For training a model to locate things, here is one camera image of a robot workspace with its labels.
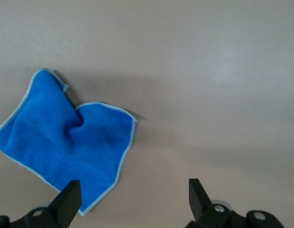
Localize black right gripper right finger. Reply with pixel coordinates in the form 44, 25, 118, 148
186, 178, 284, 228

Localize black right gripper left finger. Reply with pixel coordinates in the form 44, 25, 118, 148
9, 180, 81, 228

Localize blue microfibre cloth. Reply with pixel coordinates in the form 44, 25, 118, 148
0, 67, 138, 217

